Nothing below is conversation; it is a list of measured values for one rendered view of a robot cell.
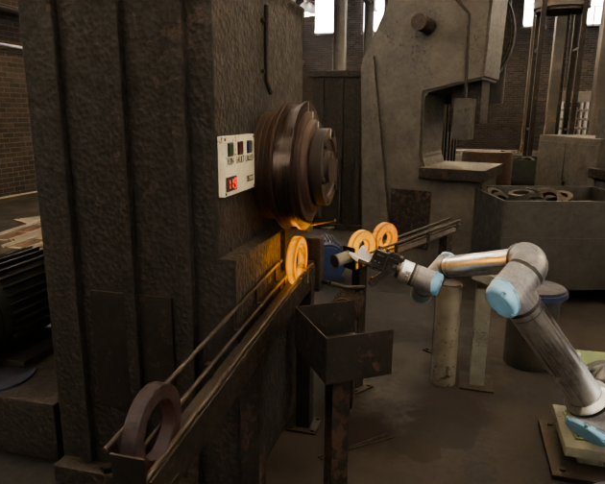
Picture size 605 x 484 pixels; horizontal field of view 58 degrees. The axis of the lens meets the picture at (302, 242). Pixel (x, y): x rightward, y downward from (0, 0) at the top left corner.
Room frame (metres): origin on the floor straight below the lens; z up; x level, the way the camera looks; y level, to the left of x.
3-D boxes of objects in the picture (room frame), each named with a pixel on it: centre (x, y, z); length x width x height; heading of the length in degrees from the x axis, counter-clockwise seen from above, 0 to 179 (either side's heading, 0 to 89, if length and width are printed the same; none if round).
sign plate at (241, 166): (1.76, 0.21, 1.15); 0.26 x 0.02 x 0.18; 165
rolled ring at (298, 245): (2.06, 0.02, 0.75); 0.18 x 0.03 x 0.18; 163
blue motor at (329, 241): (4.34, -0.18, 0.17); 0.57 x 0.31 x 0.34; 5
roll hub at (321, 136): (2.04, -0.08, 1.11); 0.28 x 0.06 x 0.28; 165
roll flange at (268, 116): (2.08, 0.09, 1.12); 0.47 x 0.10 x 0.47; 165
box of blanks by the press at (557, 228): (4.09, -1.87, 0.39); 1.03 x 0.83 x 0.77; 90
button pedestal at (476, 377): (2.52, -0.87, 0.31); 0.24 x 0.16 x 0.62; 165
